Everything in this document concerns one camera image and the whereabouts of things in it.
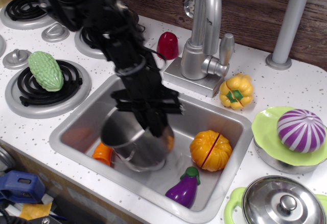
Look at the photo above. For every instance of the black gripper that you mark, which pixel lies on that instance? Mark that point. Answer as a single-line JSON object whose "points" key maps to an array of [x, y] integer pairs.
{"points": [[145, 95]]}

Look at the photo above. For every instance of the stainless steel pot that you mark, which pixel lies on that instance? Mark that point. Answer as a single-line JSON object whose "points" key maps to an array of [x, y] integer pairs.
{"points": [[136, 147]]}

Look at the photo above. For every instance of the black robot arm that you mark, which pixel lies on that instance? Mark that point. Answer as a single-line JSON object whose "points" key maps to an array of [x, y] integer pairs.
{"points": [[112, 28]]}

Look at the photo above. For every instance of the stainless steel sink basin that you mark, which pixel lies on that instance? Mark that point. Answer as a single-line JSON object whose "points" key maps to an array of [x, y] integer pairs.
{"points": [[79, 134]]}

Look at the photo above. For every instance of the light green toy pot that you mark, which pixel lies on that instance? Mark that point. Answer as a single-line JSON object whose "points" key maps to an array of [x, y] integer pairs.
{"points": [[236, 197]]}

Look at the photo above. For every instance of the steel pot lid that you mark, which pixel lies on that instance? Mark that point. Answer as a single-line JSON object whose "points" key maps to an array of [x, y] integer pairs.
{"points": [[278, 199]]}

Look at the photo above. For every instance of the orange toy carrot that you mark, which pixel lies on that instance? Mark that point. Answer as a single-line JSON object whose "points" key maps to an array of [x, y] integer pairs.
{"points": [[103, 154]]}

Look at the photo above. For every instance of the orange toy pumpkin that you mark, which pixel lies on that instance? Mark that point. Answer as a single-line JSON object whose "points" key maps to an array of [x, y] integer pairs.
{"points": [[210, 150]]}

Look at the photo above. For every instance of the red toy pepper half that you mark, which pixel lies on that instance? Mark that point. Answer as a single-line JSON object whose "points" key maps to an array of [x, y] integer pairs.
{"points": [[168, 46]]}

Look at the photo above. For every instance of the purple toy eggplant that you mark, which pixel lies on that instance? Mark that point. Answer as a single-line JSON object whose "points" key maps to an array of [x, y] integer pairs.
{"points": [[184, 192]]}

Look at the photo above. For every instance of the silver toy faucet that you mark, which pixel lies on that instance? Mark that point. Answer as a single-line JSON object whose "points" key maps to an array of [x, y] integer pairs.
{"points": [[205, 59]]}

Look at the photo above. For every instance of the yellow toy bell pepper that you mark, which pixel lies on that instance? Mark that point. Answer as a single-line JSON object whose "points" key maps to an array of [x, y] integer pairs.
{"points": [[236, 92]]}

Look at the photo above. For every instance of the light green toy plate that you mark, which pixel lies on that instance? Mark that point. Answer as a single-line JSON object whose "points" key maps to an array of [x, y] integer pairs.
{"points": [[265, 134]]}

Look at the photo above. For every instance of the green toy bitter melon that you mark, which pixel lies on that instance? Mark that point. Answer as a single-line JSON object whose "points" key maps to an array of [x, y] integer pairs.
{"points": [[46, 71]]}

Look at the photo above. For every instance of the steel bowl under plate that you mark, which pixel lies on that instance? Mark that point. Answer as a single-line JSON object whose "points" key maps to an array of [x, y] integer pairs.
{"points": [[282, 166]]}

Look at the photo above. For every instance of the silver stove knob middle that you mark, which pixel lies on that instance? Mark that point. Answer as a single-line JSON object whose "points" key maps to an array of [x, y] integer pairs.
{"points": [[55, 33]]}

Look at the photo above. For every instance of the silver stove knob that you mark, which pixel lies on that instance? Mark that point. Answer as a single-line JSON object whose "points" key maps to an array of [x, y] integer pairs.
{"points": [[55, 33], [16, 59]]}

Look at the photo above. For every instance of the front black coil burner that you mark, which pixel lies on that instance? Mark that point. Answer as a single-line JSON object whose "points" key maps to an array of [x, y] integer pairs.
{"points": [[27, 98]]}

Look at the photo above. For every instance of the grey vertical pole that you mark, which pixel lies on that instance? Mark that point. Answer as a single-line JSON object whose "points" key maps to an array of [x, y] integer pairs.
{"points": [[279, 59]]}

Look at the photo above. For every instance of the silver stove knob front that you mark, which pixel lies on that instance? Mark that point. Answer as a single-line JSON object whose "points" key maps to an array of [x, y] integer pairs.
{"points": [[16, 59]]}

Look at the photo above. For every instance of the purple striped toy onion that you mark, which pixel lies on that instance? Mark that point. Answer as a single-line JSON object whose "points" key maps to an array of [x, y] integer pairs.
{"points": [[301, 131]]}

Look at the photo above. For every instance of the blue clamp tool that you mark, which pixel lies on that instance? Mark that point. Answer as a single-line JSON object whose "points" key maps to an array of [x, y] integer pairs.
{"points": [[22, 187]]}

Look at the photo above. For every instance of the yellow sponge piece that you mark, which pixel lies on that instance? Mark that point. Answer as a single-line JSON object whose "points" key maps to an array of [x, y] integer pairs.
{"points": [[34, 211]]}

